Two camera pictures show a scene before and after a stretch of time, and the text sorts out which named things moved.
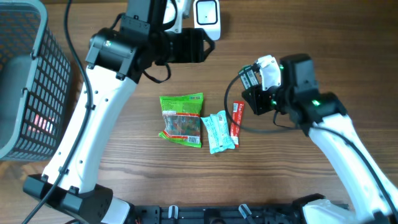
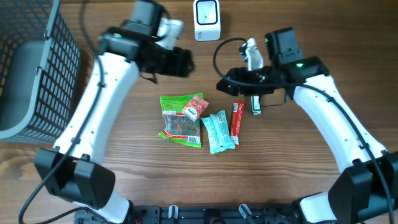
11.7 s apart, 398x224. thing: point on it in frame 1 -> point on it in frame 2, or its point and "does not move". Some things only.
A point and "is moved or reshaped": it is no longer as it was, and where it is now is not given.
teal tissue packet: (219, 137) does not move
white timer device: (207, 16) does not move
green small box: (249, 77) is moved or reshaped
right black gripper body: (259, 99) -> (230, 82)
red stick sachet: (237, 114) does not move
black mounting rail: (290, 213) does not move
